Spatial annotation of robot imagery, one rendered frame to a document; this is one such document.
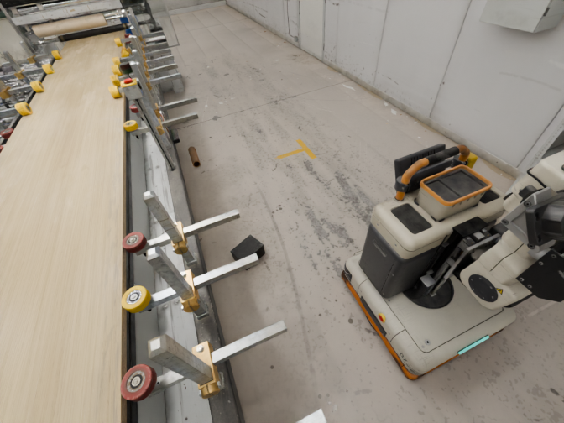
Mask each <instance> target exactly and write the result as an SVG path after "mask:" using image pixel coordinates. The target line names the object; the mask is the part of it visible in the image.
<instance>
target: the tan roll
mask: <svg viewBox="0 0 564 423"><path fill-rule="evenodd" d="M125 17H127V16H126V14H125V13H124V14H119V15H114V16H110V17H105V18H104V16H103V14H102V13H99V14H93V15H89V16H84V17H79V18H71V19H66V20H61V21H56V22H52V23H43V24H38V25H34V26H32V29H33V31H29V32H25V33H26V34H27V35H32V34H36V35H37V36H38V37H39V38H43V37H48V36H52V35H57V34H65V33H69V32H74V31H79V30H83V29H91V28H96V27H101V26H105V25H108V23H107V21H108V20H112V19H116V18H125Z"/></svg>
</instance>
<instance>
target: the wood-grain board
mask: <svg viewBox="0 0 564 423"><path fill-rule="evenodd" d="M124 35H125V33H124V32H122V33H118V34H110V35H106V36H102V37H97V38H93V39H85V40H81V41H76V42H72V43H68V44H65V46H64V47H63V49H62V51H61V52H60V54H61V55H62V59H59V60H55V63H54V64H53V65H52V67H53V69H54V71H55V73H53V74H47V76H46V77H45V79H44V81H43V82H42V85H43V86H44V91H42V92H36V94H35V95H34V98H33V100H32V101H31V103H30V104H29V106H30V107H31V109H32V111H33V113H32V114H29V115H25V116H22V117H21V119H20V121H19V122H18V125H17V126H16V128H15V129H14V131H13V133H12V135H11V136H10V138H9V140H8V141H7V143H6V144H5V146H4V148H3V150H2V152H1V153H0V423H127V400H126V399H124V398H123V397H122V395H121V391H120V386H121V382H122V380H123V377H124V375H125V374H126V373H127V310H126V309H124V308H123V306H122V303H121V301H122V298H123V295H124V294H125V293H126V249H125V248H124V247H123V246H122V242H123V239H124V238H125V237H126V130H125V128H124V126H123V125H124V124H125V123H126V95H125V93H124V92H122V93H121V94H122V97H119V98H113V97H112V95H111V93H110V91H109V90H108V87H110V86H113V83H112V82H111V79H110V76H112V75H114V74H113V72H112V69H111V66H113V65H114V64H113V62H112V58H113V57H118V58H119V59H120V58H122V57H121V53H120V52H121V51H122V48H123V47H124V48H126V45H125V43H122V44H123V46H120V47H117V45H116V43H115V41H114V39H115V38H120V39H125V36H124Z"/></svg>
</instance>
